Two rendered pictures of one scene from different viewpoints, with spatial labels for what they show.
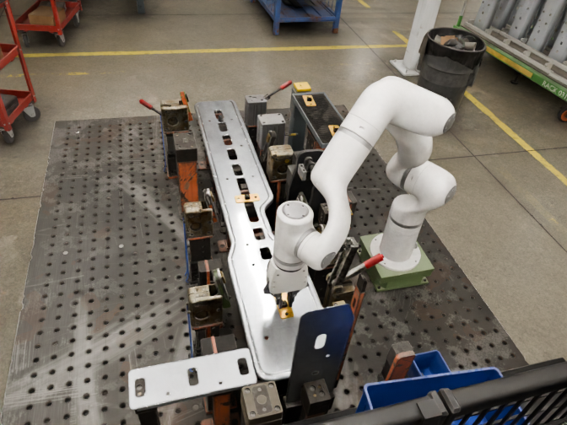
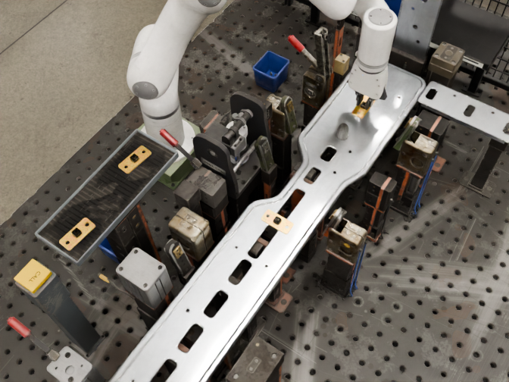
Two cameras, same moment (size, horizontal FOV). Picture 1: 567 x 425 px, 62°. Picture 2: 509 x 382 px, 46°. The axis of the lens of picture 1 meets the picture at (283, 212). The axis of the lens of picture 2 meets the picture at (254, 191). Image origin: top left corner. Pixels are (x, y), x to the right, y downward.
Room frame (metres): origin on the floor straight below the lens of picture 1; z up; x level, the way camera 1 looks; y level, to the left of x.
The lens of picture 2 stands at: (1.70, 0.74, 2.38)
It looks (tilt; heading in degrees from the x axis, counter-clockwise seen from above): 58 degrees down; 237
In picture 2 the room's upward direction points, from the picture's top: 4 degrees counter-clockwise
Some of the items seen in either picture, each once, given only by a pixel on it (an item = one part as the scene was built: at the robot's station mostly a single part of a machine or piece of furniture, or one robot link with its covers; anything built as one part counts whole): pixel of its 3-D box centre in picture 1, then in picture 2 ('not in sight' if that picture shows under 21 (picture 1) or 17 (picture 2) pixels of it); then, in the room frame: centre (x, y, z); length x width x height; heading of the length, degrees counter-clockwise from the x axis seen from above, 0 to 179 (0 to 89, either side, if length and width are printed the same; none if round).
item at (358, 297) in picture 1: (346, 336); (334, 76); (0.76, -0.21, 0.95); 0.03 x 0.01 x 0.50; 20
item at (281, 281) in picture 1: (288, 272); (369, 74); (0.80, -0.03, 1.14); 0.10 x 0.07 x 0.11; 110
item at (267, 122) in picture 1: (268, 162); (155, 300); (1.60, 0.08, 0.90); 0.13 x 0.10 x 0.41; 110
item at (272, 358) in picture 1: (244, 196); (275, 230); (1.26, 0.14, 1.00); 1.38 x 0.22 x 0.02; 20
